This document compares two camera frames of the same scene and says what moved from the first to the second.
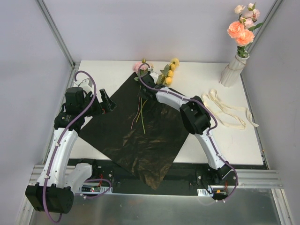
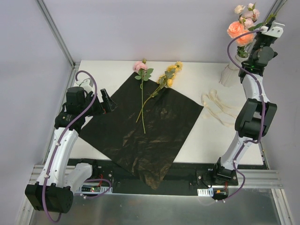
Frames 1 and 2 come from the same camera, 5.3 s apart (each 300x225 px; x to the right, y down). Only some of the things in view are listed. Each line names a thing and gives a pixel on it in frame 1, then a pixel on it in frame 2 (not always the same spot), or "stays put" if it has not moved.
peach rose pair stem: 243,37 stays put
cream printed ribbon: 223,112 stays put
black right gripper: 145,86 to 262,35
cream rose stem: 238,9 stays put
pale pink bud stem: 138,112 to 256,14
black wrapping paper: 142,134 stays put
